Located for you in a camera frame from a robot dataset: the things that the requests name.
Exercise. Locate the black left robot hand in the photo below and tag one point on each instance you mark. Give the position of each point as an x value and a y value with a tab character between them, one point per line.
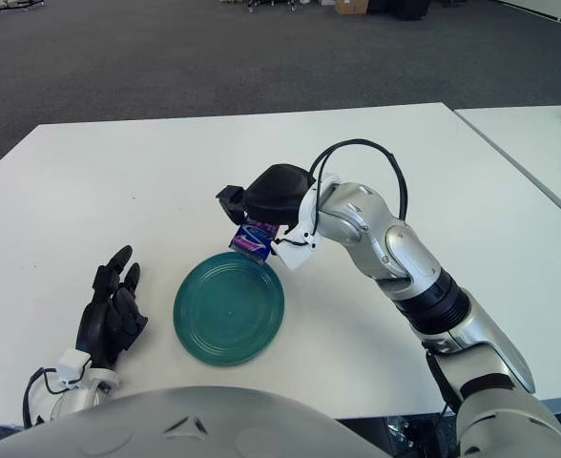
104	324

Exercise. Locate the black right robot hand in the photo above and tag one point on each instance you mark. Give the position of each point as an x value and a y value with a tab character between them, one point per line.
276	191

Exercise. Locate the purple gum box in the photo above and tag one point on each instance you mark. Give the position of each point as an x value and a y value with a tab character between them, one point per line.
252	241

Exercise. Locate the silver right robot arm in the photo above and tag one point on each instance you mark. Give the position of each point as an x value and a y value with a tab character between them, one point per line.
404	257

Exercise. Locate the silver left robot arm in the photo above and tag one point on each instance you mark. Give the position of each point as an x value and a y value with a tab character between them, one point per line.
80	401

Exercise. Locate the green round plate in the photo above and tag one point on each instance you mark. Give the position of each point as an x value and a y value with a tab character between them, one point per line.
228	310

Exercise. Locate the grey robot torso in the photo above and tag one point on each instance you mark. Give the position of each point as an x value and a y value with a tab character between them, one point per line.
166	429

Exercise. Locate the brown cardboard box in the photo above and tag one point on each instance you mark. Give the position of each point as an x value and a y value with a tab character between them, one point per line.
351	6

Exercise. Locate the black case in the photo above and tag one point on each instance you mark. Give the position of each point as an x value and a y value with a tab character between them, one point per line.
400	8

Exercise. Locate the black stand base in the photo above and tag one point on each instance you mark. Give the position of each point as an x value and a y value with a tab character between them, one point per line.
20	4

